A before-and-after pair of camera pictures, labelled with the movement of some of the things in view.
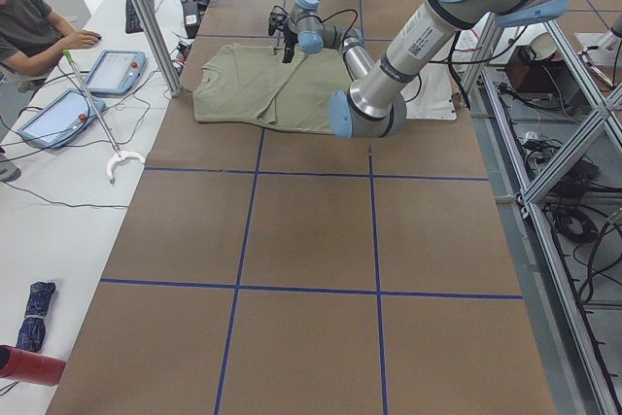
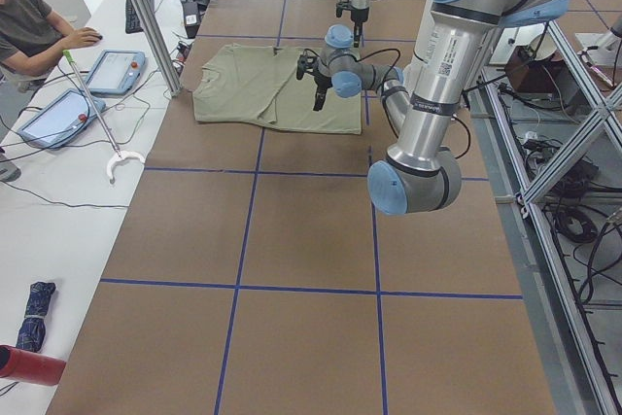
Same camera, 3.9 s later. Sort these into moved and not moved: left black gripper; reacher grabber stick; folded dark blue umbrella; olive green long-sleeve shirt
Moved: left black gripper
Not moved: folded dark blue umbrella; reacher grabber stick; olive green long-sleeve shirt
